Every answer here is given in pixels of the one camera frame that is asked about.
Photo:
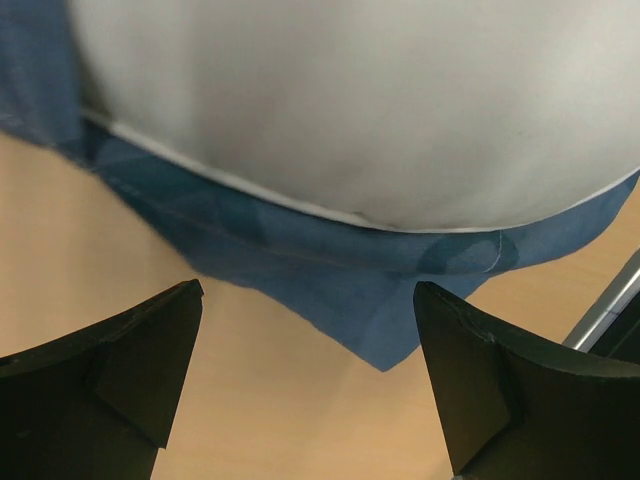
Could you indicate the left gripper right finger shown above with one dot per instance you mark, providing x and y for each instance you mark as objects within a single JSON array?
[{"x": 514, "y": 405}]

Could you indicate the aluminium table edge frame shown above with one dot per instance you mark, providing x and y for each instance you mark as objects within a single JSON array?
[{"x": 602, "y": 314}]

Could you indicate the white pillow yellow edge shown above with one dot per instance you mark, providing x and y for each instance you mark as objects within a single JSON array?
[{"x": 414, "y": 116}]

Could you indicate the blue lettered pillowcase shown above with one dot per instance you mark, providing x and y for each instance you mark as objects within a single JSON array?
[{"x": 353, "y": 284}]

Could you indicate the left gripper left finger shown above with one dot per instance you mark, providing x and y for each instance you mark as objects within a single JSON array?
[{"x": 100, "y": 403}]

